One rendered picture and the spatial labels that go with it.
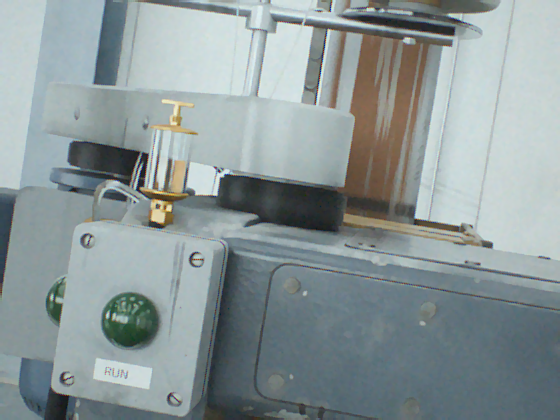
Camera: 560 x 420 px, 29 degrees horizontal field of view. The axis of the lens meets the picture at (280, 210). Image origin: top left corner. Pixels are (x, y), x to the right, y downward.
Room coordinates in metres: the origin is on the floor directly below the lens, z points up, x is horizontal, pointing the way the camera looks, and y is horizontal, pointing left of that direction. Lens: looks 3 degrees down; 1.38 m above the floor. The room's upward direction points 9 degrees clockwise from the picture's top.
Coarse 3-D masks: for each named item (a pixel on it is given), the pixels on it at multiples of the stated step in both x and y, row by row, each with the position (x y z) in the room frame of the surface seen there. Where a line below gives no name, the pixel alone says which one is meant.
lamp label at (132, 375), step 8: (96, 360) 0.55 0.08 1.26; (104, 360) 0.55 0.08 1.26; (96, 368) 0.55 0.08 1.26; (104, 368) 0.55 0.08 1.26; (112, 368) 0.55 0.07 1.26; (120, 368) 0.55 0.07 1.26; (128, 368) 0.55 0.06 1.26; (136, 368) 0.55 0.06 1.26; (144, 368) 0.55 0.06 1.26; (96, 376) 0.55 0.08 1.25; (104, 376) 0.55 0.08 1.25; (112, 376) 0.55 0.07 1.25; (120, 376) 0.55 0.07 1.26; (128, 376) 0.55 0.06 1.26; (136, 376) 0.55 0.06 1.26; (144, 376) 0.55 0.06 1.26; (128, 384) 0.55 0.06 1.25; (136, 384) 0.55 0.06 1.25; (144, 384) 0.55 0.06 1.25
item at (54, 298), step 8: (56, 280) 0.57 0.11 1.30; (64, 280) 0.57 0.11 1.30; (56, 288) 0.56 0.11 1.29; (64, 288) 0.56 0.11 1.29; (48, 296) 0.57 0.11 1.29; (56, 296) 0.56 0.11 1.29; (48, 304) 0.56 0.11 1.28; (56, 304) 0.56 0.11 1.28; (48, 312) 0.57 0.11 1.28; (56, 312) 0.56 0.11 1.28; (56, 320) 0.56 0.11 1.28
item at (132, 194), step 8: (136, 168) 0.89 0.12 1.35; (216, 168) 0.95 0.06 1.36; (136, 176) 0.88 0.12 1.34; (104, 184) 0.71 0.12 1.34; (112, 184) 0.71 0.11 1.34; (120, 184) 0.70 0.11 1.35; (136, 184) 0.88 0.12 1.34; (96, 192) 0.72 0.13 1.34; (104, 192) 0.73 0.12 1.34; (128, 192) 0.70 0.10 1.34; (136, 192) 0.70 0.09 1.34; (96, 200) 0.73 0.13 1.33; (128, 200) 0.88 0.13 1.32; (136, 200) 0.70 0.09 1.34; (96, 208) 0.74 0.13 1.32; (128, 208) 0.88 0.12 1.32; (96, 216) 0.75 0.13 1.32
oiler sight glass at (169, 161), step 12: (156, 132) 0.62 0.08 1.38; (168, 132) 0.62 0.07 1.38; (156, 144) 0.62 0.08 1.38; (168, 144) 0.62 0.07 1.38; (180, 144) 0.62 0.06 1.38; (192, 144) 0.63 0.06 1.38; (156, 156) 0.62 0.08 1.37; (168, 156) 0.62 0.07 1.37; (180, 156) 0.62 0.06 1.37; (156, 168) 0.62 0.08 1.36; (168, 168) 0.62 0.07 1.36; (180, 168) 0.62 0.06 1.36; (144, 180) 0.63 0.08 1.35; (156, 180) 0.62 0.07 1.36; (168, 180) 0.62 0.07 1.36; (180, 180) 0.62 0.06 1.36; (180, 192) 0.62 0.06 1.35
